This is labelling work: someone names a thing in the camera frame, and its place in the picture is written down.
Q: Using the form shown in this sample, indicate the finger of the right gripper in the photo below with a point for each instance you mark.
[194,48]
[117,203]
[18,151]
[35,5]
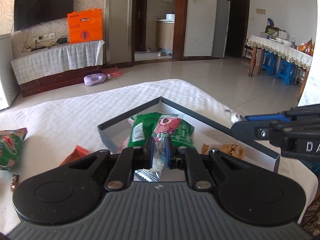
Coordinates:
[251,130]
[268,117]

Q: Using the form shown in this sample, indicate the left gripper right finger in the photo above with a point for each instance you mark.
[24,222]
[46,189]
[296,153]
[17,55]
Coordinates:
[188,160]

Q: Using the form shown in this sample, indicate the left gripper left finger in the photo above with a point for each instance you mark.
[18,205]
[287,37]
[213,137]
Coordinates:
[131,159]

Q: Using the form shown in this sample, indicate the small white candy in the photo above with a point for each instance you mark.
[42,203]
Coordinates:
[234,116]

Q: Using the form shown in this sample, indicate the brown nut snack packet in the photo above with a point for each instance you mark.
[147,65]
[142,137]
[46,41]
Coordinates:
[230,149]

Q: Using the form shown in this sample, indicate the green chips bag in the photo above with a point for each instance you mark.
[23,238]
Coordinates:
[143,125]
[11,143]

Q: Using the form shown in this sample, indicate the pink bear snack packet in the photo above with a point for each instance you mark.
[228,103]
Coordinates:
[165,127]

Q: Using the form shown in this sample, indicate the long orange snack bar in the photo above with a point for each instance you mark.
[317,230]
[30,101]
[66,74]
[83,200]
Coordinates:
[78,153]

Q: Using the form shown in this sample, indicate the brown foil candy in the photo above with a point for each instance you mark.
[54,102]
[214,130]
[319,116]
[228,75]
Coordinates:
[14,183]

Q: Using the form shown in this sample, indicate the grey shallow cardboard box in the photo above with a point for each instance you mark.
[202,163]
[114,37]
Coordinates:
[114,131]

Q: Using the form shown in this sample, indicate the blue plastic stool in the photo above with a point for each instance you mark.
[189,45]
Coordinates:
[270,62]
[287,72]

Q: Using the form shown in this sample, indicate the dining table with lace cloth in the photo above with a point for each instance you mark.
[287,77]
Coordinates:
[300,59]

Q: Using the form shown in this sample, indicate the white tablecloth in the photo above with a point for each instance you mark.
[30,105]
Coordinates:
[56,127]

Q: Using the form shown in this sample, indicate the purple detergent bottle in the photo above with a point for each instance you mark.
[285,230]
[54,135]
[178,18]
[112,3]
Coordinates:
[93,79]

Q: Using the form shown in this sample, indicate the grey refrigerator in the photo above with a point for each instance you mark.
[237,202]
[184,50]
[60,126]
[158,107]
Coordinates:
[221,29]

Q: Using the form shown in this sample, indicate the green chips bag on table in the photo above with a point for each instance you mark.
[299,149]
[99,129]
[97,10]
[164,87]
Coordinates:
[11,143]

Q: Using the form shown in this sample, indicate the tv cabinet with white cloth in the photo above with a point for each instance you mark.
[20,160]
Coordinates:
[60,66]

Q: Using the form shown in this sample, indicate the kitchen counter cabinet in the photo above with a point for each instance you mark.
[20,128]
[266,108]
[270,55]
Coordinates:
[165,35]

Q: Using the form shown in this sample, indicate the orange gift box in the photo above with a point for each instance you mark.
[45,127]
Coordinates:
[85,26]

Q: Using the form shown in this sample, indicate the white pot on counter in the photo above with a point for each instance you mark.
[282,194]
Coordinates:
[170,17]

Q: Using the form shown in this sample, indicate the black wall television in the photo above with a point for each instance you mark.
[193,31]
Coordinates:
[28,13]

